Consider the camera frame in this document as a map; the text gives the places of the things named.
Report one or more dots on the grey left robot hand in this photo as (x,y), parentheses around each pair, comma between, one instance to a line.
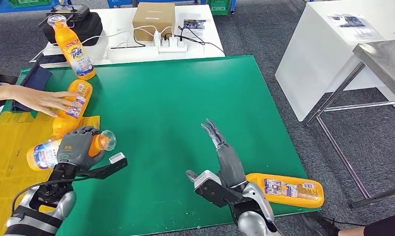
(73,146)

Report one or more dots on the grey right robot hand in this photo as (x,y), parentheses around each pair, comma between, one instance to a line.
(231,166)

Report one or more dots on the person's hand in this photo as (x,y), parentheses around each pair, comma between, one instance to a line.
(37,99)

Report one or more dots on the orange Tide detergent bottle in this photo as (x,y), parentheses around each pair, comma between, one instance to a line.
(73,49)
(40,158)
(81,94)
(282,190)

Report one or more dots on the person's forearm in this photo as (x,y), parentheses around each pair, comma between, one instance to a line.
(0,92)

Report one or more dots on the dark blue tablet case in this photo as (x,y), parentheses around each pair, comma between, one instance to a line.
(37,78)

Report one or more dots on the person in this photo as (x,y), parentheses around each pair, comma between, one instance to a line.
(8,79)
(386,226)

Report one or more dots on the black phone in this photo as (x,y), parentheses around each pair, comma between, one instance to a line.
(52,59)

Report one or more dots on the yellow taped sheet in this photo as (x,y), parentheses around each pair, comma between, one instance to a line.
(8,146)

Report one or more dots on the green table mat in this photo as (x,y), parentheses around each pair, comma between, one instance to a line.
(184,97)

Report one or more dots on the black carrying case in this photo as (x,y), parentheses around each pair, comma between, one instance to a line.
(91,27)

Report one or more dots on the black remote controller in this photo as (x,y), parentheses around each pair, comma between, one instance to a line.
(80,11)

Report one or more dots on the small white table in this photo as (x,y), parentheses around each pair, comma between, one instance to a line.
(119,18)

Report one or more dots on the large white table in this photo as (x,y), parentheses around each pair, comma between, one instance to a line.
(314,65)

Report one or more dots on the white power strip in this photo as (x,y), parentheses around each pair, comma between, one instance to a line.
(172,49)

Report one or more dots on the white charger plug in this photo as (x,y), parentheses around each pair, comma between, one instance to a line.
(165,43)
(181,44)
(157,39)
(172,41)

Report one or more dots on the brown cardboard box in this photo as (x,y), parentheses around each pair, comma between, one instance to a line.
(153,18)

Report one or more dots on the printed paper leaflet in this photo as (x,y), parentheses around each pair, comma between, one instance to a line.
(194,23)
(348,22)

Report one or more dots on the stainless steel table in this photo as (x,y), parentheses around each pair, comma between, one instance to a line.
(386,58)

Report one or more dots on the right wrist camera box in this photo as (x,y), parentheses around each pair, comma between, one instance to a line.
(213,192)

